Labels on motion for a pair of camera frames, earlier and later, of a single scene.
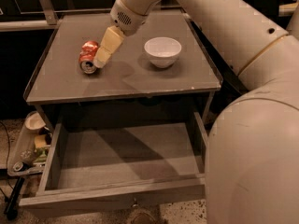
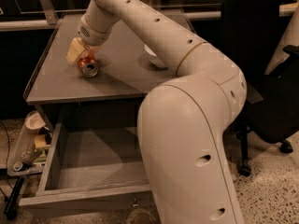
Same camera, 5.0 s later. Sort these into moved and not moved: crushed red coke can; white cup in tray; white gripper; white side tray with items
Moved: white gripper
Not moved: white side tray with items; white cup in tray; crushed red coke can
